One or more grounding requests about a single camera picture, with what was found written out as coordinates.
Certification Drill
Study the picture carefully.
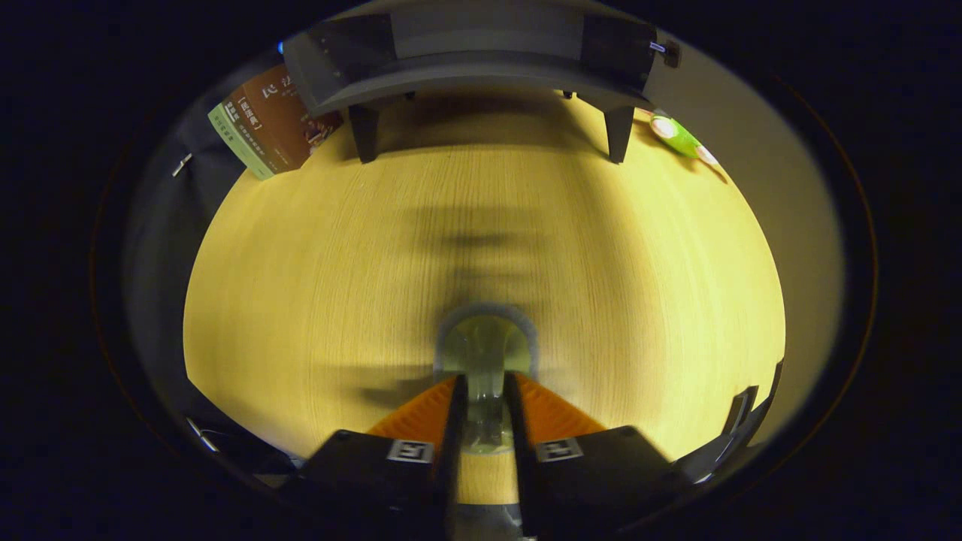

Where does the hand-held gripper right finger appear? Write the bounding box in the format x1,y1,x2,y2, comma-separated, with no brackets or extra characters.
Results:
504,372,688,536

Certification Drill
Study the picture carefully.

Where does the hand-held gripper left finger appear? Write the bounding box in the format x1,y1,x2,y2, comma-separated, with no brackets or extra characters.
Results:
282,374,468,527

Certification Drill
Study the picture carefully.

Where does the small pale green object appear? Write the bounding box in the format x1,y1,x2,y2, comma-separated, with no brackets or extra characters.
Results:
434,304,539,455

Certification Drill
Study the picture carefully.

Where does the green pink plush toy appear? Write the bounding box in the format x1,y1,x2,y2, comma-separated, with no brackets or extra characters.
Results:
648,109,722,168

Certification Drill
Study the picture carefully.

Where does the brown book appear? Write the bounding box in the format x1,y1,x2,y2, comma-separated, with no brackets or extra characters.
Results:
225,64,345,175

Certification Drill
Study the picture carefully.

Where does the green book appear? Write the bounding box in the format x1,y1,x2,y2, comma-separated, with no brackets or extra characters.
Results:
208,104,275,181

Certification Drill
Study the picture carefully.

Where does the grey cabinet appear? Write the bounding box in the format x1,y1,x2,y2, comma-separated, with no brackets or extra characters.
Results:
282,11,681,165

